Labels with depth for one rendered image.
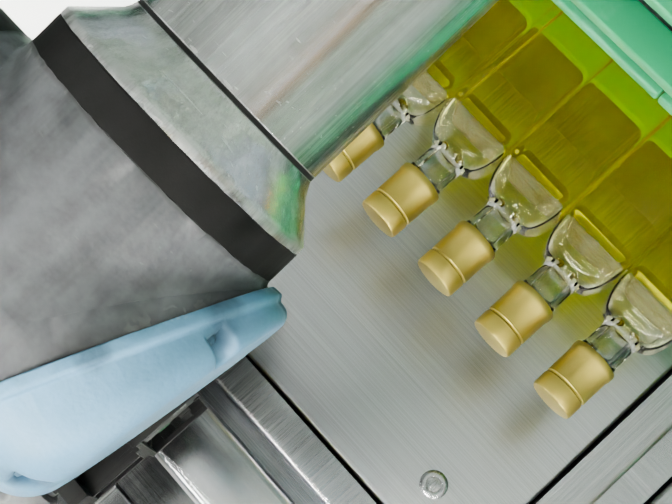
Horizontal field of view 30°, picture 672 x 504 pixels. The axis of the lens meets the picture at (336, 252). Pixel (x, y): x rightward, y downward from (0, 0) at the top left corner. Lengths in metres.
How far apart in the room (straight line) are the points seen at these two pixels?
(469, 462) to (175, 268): 0.62
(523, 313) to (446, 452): 0.17
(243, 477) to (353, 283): 0.18
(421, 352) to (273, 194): 0.61
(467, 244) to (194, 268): 0.50
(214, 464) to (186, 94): 0.63
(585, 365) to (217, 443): 0.30
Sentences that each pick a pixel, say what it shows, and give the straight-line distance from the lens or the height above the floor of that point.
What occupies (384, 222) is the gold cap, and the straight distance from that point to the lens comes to 0.88.
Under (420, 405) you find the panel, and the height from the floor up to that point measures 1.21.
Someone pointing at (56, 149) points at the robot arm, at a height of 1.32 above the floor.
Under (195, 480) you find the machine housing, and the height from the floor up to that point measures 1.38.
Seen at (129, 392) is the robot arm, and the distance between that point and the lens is 0.39.
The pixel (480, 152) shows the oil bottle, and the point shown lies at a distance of 0.89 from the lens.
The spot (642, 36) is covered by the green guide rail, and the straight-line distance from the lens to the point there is 0.90.
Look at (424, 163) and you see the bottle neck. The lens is 0.90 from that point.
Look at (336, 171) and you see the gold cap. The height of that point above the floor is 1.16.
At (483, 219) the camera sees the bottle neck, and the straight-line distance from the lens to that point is 0.89.
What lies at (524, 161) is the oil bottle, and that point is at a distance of 0.89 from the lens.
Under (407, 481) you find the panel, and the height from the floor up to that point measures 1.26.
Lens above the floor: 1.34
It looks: 9 degrees down
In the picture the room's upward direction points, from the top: 131 degrees counter-clockwise
